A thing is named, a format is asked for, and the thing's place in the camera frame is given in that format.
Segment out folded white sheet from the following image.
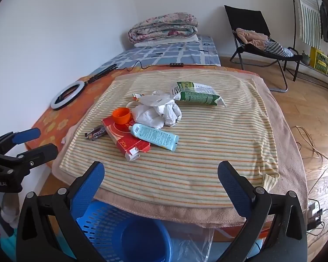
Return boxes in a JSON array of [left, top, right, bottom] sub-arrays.
[[134, 34, 201, 47]]

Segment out teal cloth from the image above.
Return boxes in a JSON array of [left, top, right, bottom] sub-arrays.
[[0, 233, 18, 262]]

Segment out black folding chair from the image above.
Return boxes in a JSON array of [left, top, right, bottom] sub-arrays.
[[224, 5, 303, 92]]

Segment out green and white carton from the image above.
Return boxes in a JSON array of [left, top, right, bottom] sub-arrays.
[[169, 81, 226, 107]]

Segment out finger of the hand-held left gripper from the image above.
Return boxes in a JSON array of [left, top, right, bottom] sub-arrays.
[[0, 128, 41, 155], [0, 143, 58, 175]]

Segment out orange plastic cap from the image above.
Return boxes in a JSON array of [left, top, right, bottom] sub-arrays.
[[112, 108, 132, 124]]

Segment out light blue tube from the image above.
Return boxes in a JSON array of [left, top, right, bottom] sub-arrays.
[[128, 123, 179, 151]]

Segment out green striped hanging towel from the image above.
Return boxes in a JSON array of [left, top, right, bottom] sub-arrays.
[[292, 0, 323, 48]]

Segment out beige blanket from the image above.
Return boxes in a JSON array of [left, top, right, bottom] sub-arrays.
[[52, 68, 309, 228]]

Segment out blue plastic basket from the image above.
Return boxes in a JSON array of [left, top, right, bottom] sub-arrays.
[[75, 200, 171, 262]]

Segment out black power adapter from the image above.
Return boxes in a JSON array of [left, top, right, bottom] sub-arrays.
[[307, 214, 324, 230]]

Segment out black metal clothes rack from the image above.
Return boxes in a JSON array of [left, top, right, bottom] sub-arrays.
[[283, 0, 328, 93]]

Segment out dark snack bar wrapper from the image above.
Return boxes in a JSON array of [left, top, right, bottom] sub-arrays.
[[85, 125, 108, 141]]

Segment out white ring light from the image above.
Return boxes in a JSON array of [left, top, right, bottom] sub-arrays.
[[51, 80, 86, 111]]

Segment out person's left hand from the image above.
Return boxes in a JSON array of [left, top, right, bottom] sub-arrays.
[[0, 192, 21, 228]]

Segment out white plastic bag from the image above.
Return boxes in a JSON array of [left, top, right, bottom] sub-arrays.
[[131, 100, 182, 129]]

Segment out folded floral quilt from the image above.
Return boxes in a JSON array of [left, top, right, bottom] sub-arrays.
[[128, 12, 199, 43]]

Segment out white power strip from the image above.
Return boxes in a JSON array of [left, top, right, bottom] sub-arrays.
[[307, 200, 321, 216]]

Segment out tan floor cable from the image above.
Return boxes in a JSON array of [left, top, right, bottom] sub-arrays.
[[295, 126, 328, 170]]

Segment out black tripod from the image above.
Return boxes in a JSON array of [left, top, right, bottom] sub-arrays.
[[85, 64, 118, 85]]

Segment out striped garment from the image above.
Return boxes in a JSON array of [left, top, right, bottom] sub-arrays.
[[264, 41, 294, 58]]

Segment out yellow box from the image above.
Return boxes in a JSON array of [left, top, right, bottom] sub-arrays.
[[309, 47, 328, 73]]

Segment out black ring light cable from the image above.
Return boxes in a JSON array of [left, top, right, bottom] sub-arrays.
[[113, 60, 222, 70]]

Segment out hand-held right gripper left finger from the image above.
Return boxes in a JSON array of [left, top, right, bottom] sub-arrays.
[[16, 161, 106, 262]]

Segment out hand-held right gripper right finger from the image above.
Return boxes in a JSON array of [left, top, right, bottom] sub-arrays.
[[217, 160, 308, 262]]

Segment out red cardboard box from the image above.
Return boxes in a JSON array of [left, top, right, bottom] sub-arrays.
[[102, 116, 152, 162]]

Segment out striped cream towel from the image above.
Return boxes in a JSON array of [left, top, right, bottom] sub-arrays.
[[59, 69, 280, 200]]

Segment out clear plastic bag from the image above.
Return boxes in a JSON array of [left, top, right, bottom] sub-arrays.
[[180, 226, 222, 262]]

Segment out blue checked bed sheet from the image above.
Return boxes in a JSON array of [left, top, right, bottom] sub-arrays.
[[90, 35, 222, 74]]

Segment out peach clothes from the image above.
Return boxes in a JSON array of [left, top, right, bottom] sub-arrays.
[[235, 28, 271, 47]]

